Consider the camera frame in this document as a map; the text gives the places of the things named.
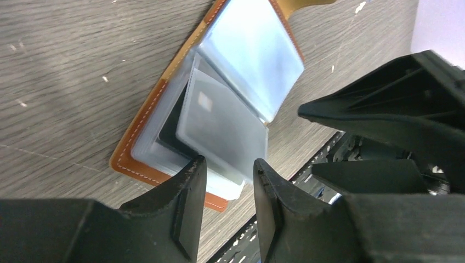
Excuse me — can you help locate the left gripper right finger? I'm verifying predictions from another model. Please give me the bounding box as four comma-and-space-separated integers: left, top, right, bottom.
253, 159, 464, 262

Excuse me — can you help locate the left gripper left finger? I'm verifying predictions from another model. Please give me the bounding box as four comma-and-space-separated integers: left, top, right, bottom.
1, 156, 207, 262

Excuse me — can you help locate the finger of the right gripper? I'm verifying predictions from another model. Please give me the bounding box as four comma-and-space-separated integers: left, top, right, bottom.
311, 159, 429, 194
298, 50, 464, 193

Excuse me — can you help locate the brown leather card holder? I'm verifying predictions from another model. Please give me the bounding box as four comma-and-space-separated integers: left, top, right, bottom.
109, 1, 321, 212

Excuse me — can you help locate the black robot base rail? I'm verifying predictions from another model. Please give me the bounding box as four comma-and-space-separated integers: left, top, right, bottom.
210, 132, 364, 262

